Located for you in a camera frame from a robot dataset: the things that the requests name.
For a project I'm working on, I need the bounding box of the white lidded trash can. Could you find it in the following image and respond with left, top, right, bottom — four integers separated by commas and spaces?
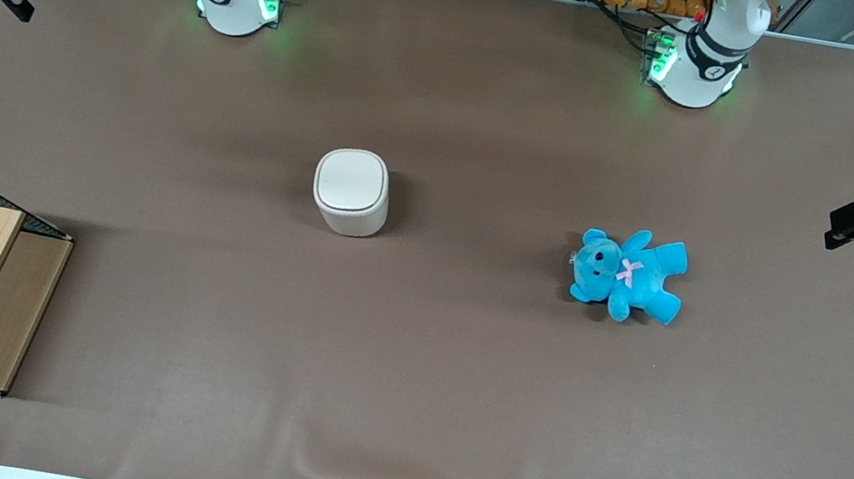
305, 142, 398, 243

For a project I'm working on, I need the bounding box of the blue teddy bear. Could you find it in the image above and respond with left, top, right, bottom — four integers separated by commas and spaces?
562, 218, 695, 334

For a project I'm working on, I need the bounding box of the brown table cover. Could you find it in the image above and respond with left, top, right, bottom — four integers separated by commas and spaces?
0, 0, 854, 479

